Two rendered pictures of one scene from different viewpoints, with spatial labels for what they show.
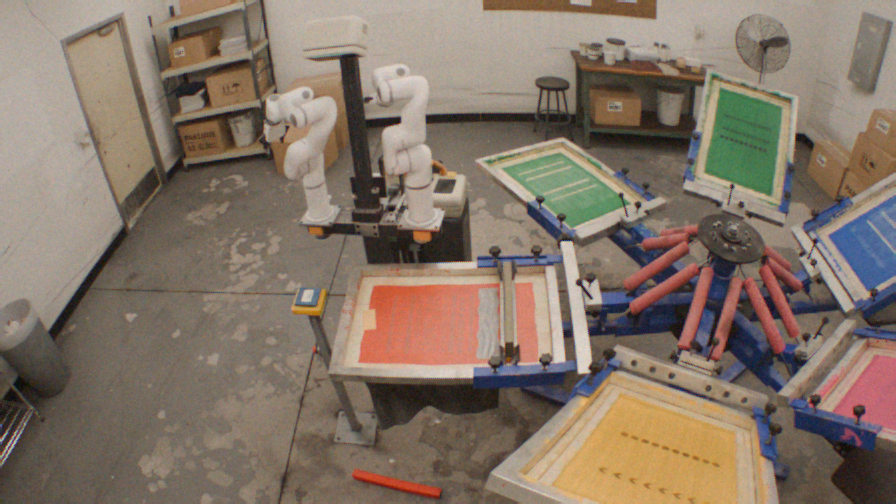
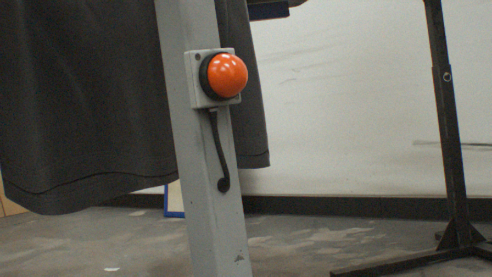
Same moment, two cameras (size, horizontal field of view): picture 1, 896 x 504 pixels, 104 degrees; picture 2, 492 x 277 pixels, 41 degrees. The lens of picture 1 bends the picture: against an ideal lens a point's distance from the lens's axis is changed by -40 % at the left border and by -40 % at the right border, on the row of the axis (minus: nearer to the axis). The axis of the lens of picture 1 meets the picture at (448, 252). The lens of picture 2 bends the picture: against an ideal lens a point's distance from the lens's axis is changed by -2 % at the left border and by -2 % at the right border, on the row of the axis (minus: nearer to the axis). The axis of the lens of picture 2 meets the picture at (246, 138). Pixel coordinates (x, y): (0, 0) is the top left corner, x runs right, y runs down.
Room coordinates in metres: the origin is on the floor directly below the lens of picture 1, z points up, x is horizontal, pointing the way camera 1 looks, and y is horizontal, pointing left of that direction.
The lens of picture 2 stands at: (2.01, 1.00, 0.62)
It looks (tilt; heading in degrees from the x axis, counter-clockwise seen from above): 3 degrees down; 222
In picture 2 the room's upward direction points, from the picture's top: 8 degrees counter-clockwise
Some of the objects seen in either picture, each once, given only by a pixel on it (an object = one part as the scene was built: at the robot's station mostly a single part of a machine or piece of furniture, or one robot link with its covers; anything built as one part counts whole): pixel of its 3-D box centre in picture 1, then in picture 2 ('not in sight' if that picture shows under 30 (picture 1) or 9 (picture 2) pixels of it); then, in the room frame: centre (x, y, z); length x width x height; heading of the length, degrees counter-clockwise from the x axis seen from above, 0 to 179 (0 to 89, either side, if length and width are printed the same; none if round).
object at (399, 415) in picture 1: (435, 401); not in sight; (1.21, 0.09, 0.74); 0.46 x 0.04 x 0.42; 84
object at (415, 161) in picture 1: (413, 165); not in sight; (1.80, 0.10, 1.37); 0.13 x 0.10 x 0.16; 107
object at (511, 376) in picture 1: (519, 375); not in sight; (1.11, -0.20, 0.98); 0.30 x 0.05 x 0.07; 84
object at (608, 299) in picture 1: (604, 303); not in sight; (1.35, -0.54, 1.02); 0.17 x 0.06 x 0.05; 84
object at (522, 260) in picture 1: (515, 266); not in sight; (1.66, -0.25, 0.98); 0.30 x 0.05 x 0.07; 84
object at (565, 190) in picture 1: (584, 181); not in sight; (2.13, -0.66, 1.05); 1.08 x 0.61 x 0.23; 24
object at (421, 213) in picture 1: (420, 198); not in sight; (1.82, 0.08, 1.21); 0.16 x 0.13 x 0.15; 166
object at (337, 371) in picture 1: (449, 319); not in sight; (1.41, 0.01, 0.97); 0.79 x 0.58 x 0.04; 84
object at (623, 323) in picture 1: (568, 330); not in sight; (1.36, -0.42, 0.89); 1.24 x 0.06 x 0.06; 84
